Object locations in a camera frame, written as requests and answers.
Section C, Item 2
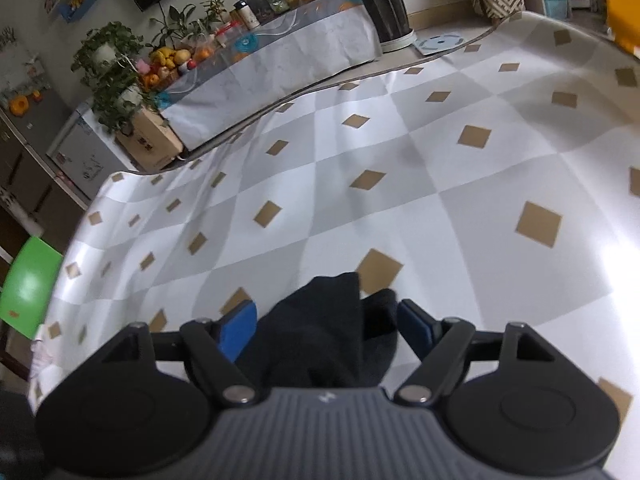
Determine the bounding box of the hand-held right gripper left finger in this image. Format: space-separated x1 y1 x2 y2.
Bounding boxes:
102 299 258 406

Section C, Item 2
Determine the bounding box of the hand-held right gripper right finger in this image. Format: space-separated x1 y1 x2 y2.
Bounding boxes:
395 299 556 406

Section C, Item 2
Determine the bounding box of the black t-shirt red lettering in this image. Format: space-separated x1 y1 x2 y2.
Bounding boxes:
235 271 401 390

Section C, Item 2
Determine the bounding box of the grey checkered tablecloth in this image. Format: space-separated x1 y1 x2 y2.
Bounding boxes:
27 10 640 426

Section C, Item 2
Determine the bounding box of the pale pink cloth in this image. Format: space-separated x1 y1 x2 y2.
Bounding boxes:
31 337 66 376

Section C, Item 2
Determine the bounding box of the cardboard box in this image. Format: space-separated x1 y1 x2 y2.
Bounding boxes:
116 105 185 172

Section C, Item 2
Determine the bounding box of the green stool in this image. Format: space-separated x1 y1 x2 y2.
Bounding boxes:
0 236 65 338

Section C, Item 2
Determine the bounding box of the hanging green potted plant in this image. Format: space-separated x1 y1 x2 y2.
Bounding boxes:
72 22 146 86
92 67 163 133

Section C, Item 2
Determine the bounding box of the low table marble cover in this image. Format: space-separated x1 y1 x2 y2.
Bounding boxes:
157 0 383 151

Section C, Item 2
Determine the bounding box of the fruit basket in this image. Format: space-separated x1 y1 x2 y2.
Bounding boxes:
135 45 198 91

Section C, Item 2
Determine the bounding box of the round blue white disc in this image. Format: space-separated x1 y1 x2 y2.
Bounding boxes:
412 31 466 56

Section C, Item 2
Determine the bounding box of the grey top wooden cabinet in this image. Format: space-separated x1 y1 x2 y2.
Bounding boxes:
0 45 93 241

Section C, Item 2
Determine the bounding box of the leafy potted plant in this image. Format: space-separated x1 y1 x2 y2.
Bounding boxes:
150 0 228 53

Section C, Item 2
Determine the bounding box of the white bottle dark cap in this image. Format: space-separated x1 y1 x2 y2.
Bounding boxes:
235 0 261 28

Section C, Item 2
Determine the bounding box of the black ribbed planter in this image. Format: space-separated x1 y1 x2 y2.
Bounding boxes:
340 0 417 53

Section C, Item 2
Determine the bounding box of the patterned woven basket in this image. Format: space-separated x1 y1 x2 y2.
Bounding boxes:
470 0 527 20

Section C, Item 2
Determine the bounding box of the yellow chair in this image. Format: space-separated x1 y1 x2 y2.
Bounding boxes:
604 0 640 53

